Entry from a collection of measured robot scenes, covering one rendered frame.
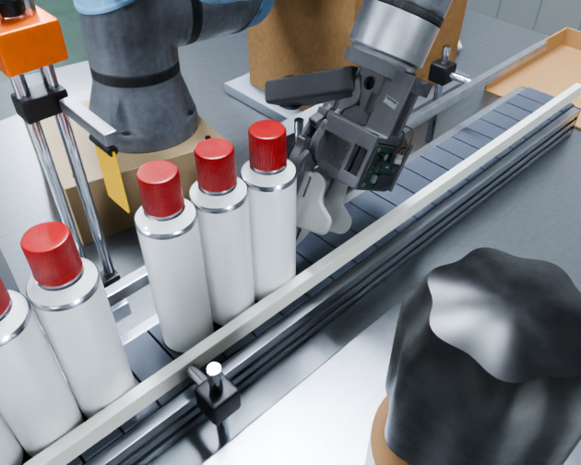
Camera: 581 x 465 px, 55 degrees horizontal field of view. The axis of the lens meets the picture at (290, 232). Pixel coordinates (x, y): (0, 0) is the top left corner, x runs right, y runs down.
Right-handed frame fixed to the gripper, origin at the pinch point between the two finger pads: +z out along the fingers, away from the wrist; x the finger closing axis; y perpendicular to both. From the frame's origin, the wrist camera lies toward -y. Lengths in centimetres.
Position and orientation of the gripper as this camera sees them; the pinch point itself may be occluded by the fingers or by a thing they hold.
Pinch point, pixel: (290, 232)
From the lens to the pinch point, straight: 60.9
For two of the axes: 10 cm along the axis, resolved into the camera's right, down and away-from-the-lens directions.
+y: 6.9, 4.9, -5.4
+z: -3.7, 8.7, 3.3
